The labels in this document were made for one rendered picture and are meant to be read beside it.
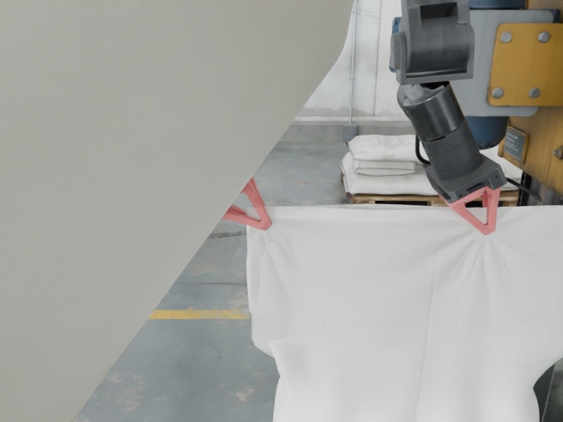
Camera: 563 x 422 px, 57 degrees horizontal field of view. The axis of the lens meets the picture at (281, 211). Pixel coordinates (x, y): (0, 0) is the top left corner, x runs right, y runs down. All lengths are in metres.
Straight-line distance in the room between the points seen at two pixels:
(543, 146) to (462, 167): 0.41
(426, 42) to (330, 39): 0.45
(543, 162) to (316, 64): 0.89
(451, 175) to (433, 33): 0.16
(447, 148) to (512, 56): 0.31
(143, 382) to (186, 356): 0.21
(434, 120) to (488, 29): 0.31
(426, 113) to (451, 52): 0.07
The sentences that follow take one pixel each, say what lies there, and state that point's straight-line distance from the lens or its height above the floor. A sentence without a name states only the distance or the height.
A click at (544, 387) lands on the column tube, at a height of 0.52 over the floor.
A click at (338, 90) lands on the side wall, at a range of 5.71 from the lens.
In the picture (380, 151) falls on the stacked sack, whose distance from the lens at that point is 3.50.
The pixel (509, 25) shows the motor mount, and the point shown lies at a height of 1.29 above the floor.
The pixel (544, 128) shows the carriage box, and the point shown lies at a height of 1.12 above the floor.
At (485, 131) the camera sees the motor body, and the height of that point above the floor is 1.12.
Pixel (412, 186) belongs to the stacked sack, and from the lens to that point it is 3.60.
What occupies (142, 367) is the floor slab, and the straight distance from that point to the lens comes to 2.21.
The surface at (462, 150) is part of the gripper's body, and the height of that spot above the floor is 1.16.
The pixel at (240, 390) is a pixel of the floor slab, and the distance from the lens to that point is 2.04.
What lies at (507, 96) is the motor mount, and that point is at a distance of 0.92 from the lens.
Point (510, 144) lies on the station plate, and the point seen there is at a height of 1.07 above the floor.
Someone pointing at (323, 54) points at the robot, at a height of 1.30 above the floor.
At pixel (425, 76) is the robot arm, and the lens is 0.62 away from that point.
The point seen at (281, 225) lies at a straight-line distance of 0.67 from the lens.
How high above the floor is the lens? 1.31
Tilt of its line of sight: 21 degrees down
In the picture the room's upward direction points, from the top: straight up
